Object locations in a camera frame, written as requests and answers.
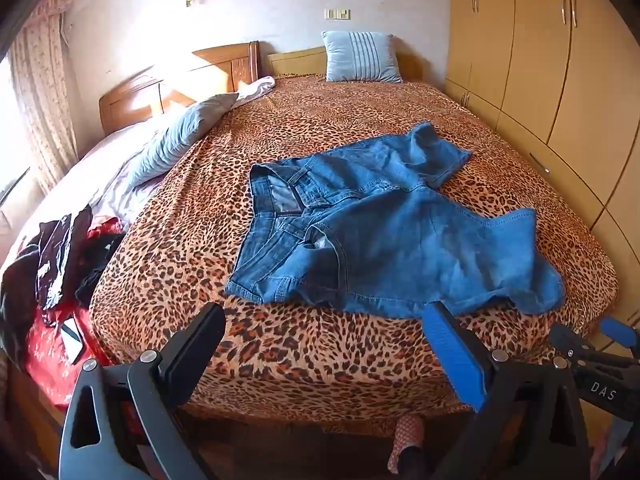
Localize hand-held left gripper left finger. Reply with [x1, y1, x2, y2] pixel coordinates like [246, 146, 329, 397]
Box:
[59, 303, 227, 480]

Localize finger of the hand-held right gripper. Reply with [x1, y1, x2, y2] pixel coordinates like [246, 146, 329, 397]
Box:
[549, 324, 600, 361]
[599, 317, 640, 359]

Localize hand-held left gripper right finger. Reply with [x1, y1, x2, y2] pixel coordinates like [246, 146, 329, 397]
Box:
[421, 301, 593, 480]

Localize blue denim pants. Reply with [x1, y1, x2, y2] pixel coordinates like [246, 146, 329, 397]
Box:
[224, 121, 566, 320]

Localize pink patterned slipper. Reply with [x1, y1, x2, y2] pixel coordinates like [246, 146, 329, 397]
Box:
[390, 414, 426, 476]

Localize black and white card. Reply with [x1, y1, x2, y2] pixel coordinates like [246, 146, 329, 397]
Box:
[60, 317, 86, 365]

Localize plain black garment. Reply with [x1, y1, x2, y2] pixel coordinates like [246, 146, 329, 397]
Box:
[75, 234, 126, 306]

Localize pile of dark and red clothes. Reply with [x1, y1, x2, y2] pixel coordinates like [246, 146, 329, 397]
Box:
[22, 216, 126, 408]

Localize black patterned garment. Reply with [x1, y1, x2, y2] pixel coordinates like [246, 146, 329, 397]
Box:
[35, 205, 93, 311]

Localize dark bulky garment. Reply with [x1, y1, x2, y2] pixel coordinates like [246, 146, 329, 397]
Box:
[0, 245, 41, 366]

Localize pale purple bedsheet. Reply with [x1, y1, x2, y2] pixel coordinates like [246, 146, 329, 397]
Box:
[20, 122, 168, 246]

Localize grey-blue pillow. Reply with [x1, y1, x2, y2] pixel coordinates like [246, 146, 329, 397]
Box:
[131, 92, 240, 188]

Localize leopard print bedsheet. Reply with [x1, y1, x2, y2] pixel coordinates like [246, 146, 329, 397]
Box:
[89, 74, 620, 423]

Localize large wooden headboard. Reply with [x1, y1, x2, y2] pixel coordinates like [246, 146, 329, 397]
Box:
[99, 41, 261, 136]

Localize white cloth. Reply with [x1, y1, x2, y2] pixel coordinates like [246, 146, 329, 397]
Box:
[235, 76, 277, 106]

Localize beige patterned curtain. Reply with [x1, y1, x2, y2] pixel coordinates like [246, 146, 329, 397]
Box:
[10, 0, 81, 193]

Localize small wooden headboard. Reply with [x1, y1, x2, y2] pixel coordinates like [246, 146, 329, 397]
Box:
[264, 46, 426, 82]

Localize yellow wooden wardrobe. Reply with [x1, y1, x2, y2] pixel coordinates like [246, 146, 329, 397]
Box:
[442, 0, 640, 321]

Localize blue striped pillow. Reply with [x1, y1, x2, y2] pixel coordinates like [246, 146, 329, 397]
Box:
[321, 30, 404, 84]

